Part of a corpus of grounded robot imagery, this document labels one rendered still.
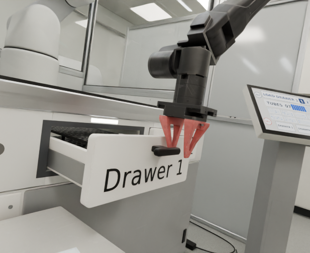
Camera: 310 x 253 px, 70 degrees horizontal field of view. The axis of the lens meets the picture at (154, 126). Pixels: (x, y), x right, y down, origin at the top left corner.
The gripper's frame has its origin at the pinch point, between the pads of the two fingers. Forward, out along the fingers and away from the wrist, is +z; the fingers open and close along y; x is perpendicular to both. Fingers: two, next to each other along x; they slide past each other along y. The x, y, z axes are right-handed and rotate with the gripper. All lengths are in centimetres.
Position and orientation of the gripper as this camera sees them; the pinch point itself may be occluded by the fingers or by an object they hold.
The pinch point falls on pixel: (179, 151)
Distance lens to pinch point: 43.9
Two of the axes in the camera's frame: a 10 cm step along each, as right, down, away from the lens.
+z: -1.6, 9.9, 0.5
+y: -7.8, -1.6, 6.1
